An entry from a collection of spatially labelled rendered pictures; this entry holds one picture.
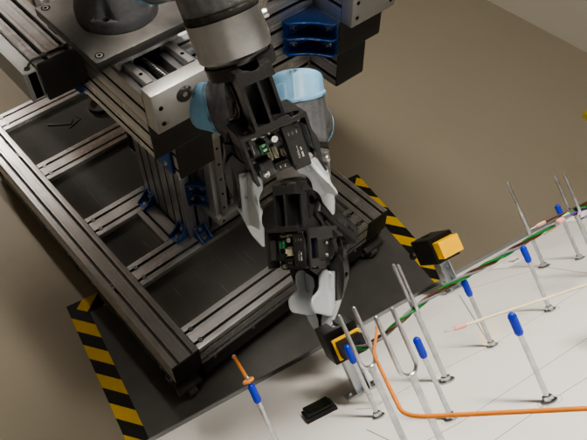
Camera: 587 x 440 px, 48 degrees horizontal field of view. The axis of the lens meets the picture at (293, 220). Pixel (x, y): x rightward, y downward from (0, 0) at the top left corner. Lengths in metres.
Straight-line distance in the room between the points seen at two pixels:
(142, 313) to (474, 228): 1.21
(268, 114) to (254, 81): 0.03
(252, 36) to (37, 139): 1.97
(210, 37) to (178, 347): 1.35
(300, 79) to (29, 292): 1.66
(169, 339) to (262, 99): 1.34
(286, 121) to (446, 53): 2.58
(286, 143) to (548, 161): 2.19
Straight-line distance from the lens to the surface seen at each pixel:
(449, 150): 2.71
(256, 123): 0.63
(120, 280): 2.04
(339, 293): 0.91
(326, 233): 0.88
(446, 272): 1.15
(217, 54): 0.63
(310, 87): 0.90
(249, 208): 0.72
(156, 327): 1.93
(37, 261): 2.46
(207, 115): 1.02
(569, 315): 0.83
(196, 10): 0.63
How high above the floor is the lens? 1.87
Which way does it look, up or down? 51 degrees down
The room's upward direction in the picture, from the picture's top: straight up
